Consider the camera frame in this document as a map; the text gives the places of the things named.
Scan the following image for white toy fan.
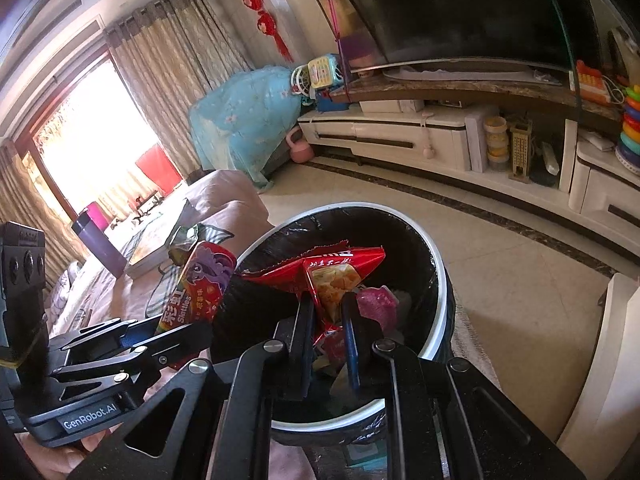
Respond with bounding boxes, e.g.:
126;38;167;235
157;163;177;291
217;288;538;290
290;65;317;99

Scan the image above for beige patterned curtain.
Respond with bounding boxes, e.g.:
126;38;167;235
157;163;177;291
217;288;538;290
104;0;253;187
0;144;87;286

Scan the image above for green strap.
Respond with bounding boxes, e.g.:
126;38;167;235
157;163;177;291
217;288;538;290
530;0;587;107

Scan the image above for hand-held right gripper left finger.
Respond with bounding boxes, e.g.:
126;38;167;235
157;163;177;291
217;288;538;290
67;300;316;480

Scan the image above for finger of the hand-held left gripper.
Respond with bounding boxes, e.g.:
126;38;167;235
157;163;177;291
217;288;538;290
52;345;211;387
50;319;213;361

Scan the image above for red cloth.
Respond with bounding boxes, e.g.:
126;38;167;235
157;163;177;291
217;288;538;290
135;142;184;197

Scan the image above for yellow box grater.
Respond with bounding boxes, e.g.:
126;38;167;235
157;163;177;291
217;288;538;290
508;120;532;184

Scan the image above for person's left hand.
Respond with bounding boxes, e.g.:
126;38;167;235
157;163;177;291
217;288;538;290
17;429;117;480

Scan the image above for white television cabinet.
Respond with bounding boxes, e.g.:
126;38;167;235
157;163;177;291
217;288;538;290
297;72;640;242

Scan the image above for green snack packet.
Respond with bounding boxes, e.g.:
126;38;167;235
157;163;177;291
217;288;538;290
167;225;202;263

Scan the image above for magenta strap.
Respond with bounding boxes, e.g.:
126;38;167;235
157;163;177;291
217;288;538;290
320;0;362;107

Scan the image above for picture book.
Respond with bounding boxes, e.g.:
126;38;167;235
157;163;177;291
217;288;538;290
124;199;193;279

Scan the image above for silver handbag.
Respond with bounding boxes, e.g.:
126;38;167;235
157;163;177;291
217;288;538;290
607;27;640;92

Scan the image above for pink sofa cover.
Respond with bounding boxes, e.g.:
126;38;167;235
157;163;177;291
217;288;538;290
45;170;321;480

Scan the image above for red knot wall decoration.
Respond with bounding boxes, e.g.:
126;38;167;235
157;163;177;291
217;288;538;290
220;0;296;64

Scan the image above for pink wrapper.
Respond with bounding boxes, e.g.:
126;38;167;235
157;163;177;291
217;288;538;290
357;285;402;327

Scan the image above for pink kettlebell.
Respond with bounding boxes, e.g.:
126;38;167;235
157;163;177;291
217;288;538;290
285;127;315;164

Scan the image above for colourful toy activity cube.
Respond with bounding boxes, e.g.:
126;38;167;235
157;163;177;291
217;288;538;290
307;54;342;87

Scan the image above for black curved television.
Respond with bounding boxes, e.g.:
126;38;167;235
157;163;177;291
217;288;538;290
300;0;602;77

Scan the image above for rainbow stacking ring toy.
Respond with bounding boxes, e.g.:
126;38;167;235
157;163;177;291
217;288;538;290
615;85;640;177

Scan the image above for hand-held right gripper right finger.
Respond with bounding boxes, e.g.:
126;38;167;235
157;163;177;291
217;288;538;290
342;294;586;480

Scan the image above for white flat box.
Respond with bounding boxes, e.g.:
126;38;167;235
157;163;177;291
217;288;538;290
359;99;426;114

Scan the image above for purple water bottle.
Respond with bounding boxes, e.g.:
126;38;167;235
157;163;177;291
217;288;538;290
71;202;129;279

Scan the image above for red cracker snack packet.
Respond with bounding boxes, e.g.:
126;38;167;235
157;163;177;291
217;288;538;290
240;242;387;357

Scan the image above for stacked cream yellow cups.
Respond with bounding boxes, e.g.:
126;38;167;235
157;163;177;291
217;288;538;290
483;116;509;172

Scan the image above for blue toy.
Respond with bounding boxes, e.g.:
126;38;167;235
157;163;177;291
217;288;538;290
315;87;352;114

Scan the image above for black bin liner bag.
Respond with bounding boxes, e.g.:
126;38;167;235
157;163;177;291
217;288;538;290
212;207;453;448

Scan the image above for red Skittles candy bag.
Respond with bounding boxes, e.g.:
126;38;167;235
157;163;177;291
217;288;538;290
155;241;237;337

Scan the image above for white side cabinet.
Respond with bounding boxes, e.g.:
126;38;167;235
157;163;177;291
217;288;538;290
555;272;640;462

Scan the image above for blue floral dust cover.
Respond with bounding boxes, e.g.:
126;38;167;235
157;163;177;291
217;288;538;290
189;64;304;192

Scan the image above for white round trash bin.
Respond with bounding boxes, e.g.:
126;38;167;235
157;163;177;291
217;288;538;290
210;202;457;450

